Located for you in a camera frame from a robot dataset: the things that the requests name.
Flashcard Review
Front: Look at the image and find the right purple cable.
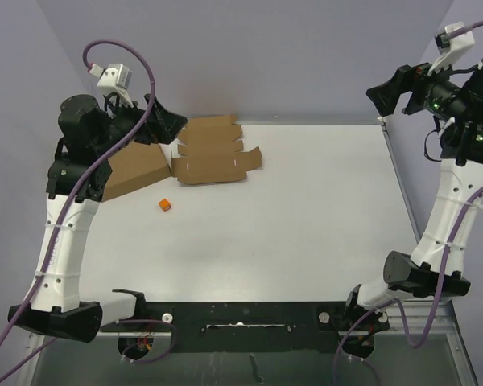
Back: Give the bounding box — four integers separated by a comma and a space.
332, 0, 483, 386

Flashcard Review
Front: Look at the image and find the purple cable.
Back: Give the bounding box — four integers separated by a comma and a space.
0, 39, 156, 386
332, 0, 483, 386

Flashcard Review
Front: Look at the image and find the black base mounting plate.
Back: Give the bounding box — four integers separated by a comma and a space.
101, 298, 365, 355

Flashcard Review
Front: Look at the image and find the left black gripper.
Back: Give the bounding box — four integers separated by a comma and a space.
93, 91, 187, 158

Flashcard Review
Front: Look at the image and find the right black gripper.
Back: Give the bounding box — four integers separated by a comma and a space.
365, 51, 469, 121

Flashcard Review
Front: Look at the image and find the closed brown cardboard box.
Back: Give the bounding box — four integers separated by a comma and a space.
102, 142, 171, 202

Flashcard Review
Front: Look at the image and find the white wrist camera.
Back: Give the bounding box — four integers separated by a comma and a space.
88, 64, 134, 107
427, 22, 475, 76

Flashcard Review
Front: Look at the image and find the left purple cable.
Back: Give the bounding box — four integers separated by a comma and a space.
0, 39, 156, 386

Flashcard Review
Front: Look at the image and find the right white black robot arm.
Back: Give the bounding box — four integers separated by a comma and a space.
341, 59, 483, 331

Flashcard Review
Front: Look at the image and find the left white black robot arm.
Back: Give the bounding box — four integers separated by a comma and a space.
7, 93, 188, 343

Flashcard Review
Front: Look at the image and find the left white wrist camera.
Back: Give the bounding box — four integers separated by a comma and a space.
88, 64, 134, 107

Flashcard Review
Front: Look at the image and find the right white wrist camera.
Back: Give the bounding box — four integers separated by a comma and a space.
427, 22, 475, 76

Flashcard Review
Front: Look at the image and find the small orange cube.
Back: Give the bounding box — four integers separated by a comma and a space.
158, 199, 171, 211

